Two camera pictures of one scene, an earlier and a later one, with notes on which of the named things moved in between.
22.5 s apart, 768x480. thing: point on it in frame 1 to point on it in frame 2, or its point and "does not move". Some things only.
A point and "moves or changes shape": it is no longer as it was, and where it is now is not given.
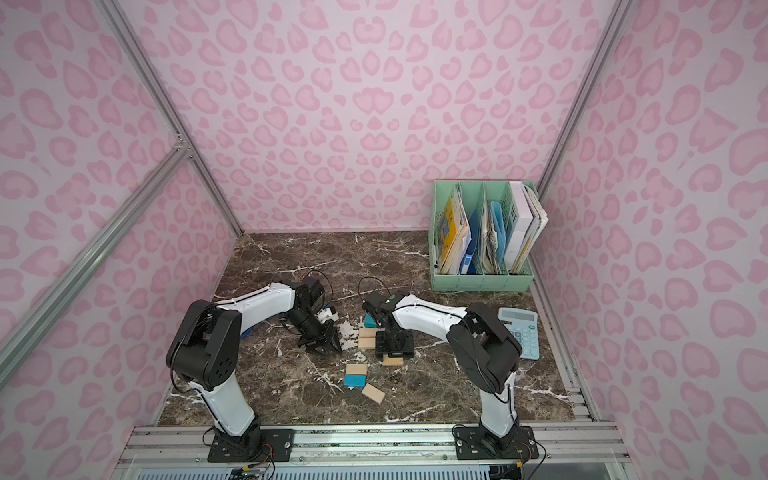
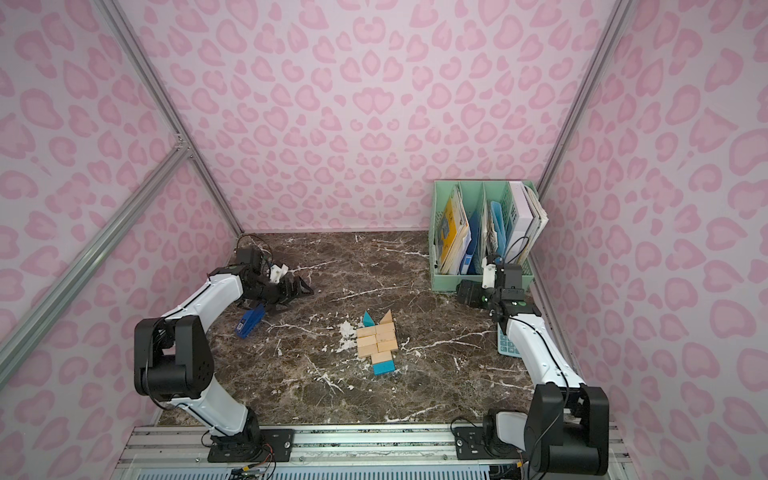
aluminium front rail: x=587 y=446 does not move
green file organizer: x=481 y=235 does not move
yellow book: x=454 y=230 does not move
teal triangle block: x=369 y=322 does not move
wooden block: x=392 y=361 to x=366 y=350
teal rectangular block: x=354 y=380 to x=383 y=367
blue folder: x=501 y=229 does not move
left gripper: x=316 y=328 to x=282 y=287
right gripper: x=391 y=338 to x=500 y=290
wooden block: x=366 y=343 moves or changes shape
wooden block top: x=367 y=332 does not move
